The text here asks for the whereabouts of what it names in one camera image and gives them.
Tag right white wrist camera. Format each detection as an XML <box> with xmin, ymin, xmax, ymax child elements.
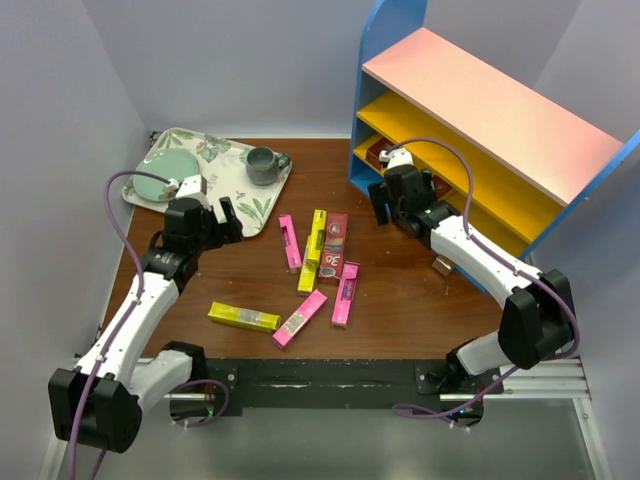
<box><xmin>378</xmin><ymin>147</ymin><xmax>414</xmax><ymax>169</ymax></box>

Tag yellow toothpaste box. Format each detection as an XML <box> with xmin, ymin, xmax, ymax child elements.
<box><xmin>208</xmin><ymin>302</ymin><xmax>281</xmax><ymax>333</ymax></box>
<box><xmin>297</xmin><ymin>209</ymin><xmax>327</xmax><ymax>296</ymax></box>

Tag mint green ceramic plate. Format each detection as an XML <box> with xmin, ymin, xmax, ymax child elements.
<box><xmin>133</xmin><ymin>148</ymin><xmax>200</xmax><ymax>203</ymax></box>

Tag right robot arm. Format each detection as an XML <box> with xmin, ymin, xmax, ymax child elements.
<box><xmin>368</xmin><ymin>165</ymin><xmax>579</xmax><ymax>393</ymax></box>

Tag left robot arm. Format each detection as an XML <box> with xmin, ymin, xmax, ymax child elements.
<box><xmin>48</xmin><ymin>197</ymin><xmax>243</xmax><ymax>453</ymax></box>

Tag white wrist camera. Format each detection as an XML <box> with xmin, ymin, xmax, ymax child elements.
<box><xmin>163</xmin><ymin>174</ymin><xmax>207</xmax><ymax>199</ymax></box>
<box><xmin>378</xmin><ymin>147</ymin><xmax>414</xmax><ymax>169</ymax></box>

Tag black mounting base plate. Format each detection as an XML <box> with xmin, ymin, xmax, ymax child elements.
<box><xmin>169</xmin><ymin>356</ymin><xmax>501</xmax><ymax>424</ymax></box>

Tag grey ceramic mug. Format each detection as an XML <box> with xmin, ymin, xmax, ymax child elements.
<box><xmin>245</xmin><ymin>147</ymin><xmax>291</xmax><ymax>186</ymax></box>

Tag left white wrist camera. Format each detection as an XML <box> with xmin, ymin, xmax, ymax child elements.
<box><xmin>163</xmin><ymin>174</ymin><xmax>207</xmax><ymax>199</ymax></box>

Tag small pink toothpaste box upper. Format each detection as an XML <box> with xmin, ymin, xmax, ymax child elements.
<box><xmin>279</xmin><ymin>215</ymin><xmax>302</xmax><ymax>273</ymax></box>

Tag blue shelf with coloured boards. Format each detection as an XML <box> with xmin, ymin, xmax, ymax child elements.
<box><xmin>347</xmin><ymin>0</ymin><xmax>640</xmax><ymax>296</ymax></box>

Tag dark red toothpaste box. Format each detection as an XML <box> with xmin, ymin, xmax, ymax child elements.
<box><xmin>365</xmin><ymin>138</ymin><xmax>389</xmax><ymax>169</ymax></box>

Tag red 3D toothpaste box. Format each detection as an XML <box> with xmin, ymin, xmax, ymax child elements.
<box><xmin>318</xmin><ymin>212</ymin><xmax>348</xmax><ymax>280</ymax></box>
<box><xmin>432</xmin><ymin>175</ymin><xmax>452</xmax><ymax>199</ymax></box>

